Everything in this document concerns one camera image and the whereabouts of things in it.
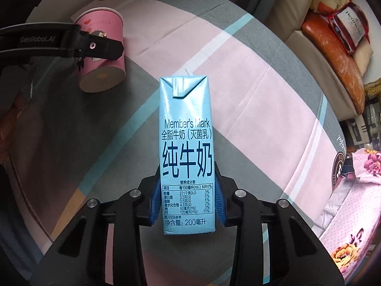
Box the person left hand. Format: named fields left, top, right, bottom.
left=0, top=92, right=27, bottom=164

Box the pink paper cup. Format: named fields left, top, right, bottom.
left=74, top=7, right=126, bottom=93

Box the black stereo equipment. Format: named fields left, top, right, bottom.
left=346, top=101, right=380, bottom=151

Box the pink floral bed quilt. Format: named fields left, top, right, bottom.
left=313, top=148, right=380, bottom=281

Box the light blue milk carton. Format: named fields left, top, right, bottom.
left=158, top=76, right=216, bottom=235

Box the Hennessy bottle shaped pillow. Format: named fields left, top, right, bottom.
left=328, top=2, right=369, bottom=55

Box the orange leather seat cushion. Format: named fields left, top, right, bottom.
left=301, top=12, right=365, bottom=114

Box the cream leather sofa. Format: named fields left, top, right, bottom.
left=264, top=0, right=365, bottom=121

